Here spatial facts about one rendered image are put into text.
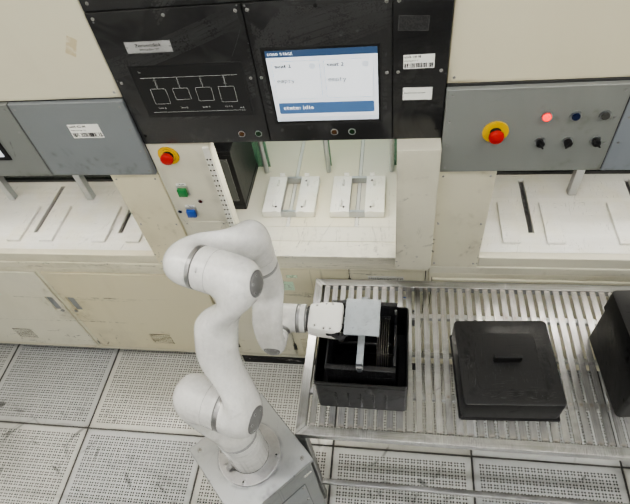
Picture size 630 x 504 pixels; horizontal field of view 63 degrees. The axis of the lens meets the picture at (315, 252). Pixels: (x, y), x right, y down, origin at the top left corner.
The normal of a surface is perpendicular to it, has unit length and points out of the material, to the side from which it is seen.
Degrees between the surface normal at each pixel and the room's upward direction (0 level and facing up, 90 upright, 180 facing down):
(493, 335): 0
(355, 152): 0
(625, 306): 0
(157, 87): 90
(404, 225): 90
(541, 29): 90
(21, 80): 90
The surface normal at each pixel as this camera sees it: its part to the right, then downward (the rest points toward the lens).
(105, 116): -0.11, 0.77
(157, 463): -0.11, -0.64
